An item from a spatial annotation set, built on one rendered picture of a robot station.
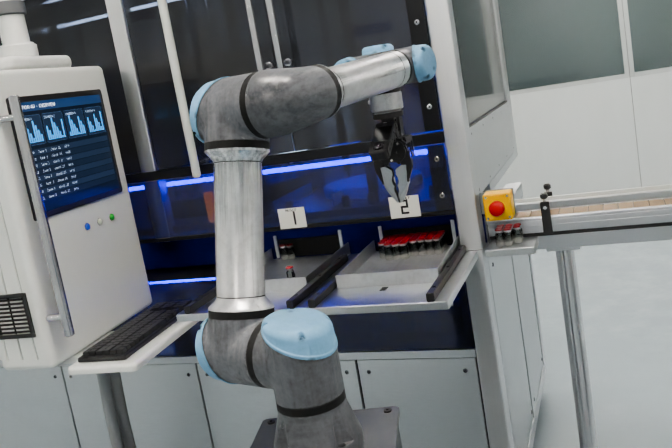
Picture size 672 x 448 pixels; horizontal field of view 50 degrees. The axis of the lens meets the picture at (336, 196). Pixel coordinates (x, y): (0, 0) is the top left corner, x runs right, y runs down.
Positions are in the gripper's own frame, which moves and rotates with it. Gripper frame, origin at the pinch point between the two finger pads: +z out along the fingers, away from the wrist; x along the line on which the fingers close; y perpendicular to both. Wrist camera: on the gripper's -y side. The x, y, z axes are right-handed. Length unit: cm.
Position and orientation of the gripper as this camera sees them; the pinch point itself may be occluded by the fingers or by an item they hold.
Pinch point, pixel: (398, 197)
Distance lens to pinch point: 170.4
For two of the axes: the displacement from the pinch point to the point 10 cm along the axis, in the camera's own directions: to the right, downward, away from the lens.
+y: 3.4, -2.0, 9.2
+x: -9.3, 1.0, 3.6
